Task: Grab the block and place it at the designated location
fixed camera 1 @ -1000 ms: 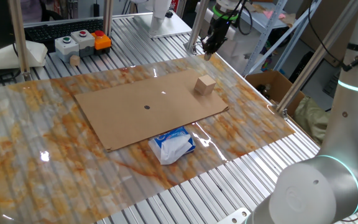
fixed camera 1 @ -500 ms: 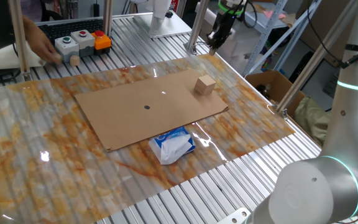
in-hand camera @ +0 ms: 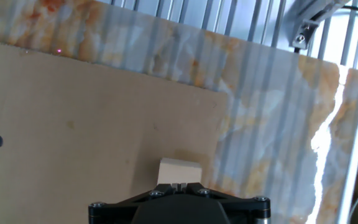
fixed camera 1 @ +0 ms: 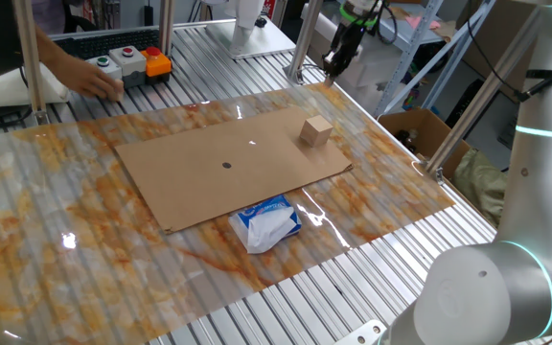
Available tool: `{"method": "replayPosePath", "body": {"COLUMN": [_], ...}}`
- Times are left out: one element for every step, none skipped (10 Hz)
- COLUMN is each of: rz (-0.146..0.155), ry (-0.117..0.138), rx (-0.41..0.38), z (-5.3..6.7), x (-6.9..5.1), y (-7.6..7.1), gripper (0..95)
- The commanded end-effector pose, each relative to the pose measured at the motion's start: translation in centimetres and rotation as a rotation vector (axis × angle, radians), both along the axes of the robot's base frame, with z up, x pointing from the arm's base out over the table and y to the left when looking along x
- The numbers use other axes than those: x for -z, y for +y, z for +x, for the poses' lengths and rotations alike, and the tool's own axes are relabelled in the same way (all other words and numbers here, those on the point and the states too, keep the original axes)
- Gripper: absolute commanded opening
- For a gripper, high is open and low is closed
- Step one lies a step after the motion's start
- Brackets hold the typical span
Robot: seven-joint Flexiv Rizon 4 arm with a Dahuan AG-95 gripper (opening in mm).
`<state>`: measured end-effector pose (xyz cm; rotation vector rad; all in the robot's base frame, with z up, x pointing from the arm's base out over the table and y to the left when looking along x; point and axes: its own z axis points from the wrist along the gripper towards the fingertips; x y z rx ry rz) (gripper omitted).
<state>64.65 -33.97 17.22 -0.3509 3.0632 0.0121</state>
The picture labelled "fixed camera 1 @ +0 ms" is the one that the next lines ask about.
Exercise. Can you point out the pink paper sheet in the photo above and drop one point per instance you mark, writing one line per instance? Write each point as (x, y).
(422, 21)

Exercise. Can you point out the white stand column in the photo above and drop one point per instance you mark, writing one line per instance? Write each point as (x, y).
(247, 14)

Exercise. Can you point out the open cardboard box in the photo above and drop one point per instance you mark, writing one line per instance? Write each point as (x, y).
(424, 129)

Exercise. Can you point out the bare person hand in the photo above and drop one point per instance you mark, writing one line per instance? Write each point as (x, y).
(86, 79)

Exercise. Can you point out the olive green bag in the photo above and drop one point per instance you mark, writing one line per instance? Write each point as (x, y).
(479, 187)

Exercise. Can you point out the grey metal shelf frame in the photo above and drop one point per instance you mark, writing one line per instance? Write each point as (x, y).
(405, 62)

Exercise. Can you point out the silver stand base plate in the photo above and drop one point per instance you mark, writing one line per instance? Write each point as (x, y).
(257, 43)

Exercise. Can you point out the large closed cardboard box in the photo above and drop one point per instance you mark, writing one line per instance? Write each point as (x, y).
(491, 48)

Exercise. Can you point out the grey red-button box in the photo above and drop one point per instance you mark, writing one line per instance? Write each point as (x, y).
(130, 64)

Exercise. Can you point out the marble pattern plastic mat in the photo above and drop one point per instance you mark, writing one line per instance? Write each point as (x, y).
(89, 215)

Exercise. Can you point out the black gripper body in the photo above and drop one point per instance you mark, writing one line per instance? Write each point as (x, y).
(349, 40)

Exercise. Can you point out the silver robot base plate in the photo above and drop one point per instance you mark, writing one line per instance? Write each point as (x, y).
(362, 333)

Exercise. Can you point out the blue white tissue pack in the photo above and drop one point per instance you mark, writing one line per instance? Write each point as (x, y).
(266, 225)

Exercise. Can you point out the bare person forearm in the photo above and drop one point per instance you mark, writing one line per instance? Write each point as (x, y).
(52, 50)

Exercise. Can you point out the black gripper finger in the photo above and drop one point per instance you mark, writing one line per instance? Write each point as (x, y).
(328, 67)
(340, 68)

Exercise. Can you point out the aluminium frame post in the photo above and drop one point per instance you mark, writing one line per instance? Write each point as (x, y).
(477, 100)
(29, 57)
(166, 21)
(305, 38)

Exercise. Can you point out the light wooden cube block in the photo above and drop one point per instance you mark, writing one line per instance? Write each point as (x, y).
(315, 131)

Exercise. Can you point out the brown cardboard sheet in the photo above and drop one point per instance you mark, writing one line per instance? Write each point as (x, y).
(218, 158)

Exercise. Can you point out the white cloth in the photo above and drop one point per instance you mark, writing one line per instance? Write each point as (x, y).
(3, 91)

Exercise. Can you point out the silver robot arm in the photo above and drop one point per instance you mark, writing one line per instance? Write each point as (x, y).
(544, 191)

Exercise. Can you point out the orange emergency stop box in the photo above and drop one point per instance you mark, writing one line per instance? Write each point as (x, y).
(157, 64)

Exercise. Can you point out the black computer keyboard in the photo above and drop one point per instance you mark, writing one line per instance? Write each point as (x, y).
(108, 42)

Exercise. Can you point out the white green-button box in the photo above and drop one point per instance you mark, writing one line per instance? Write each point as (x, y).
(101, 64)

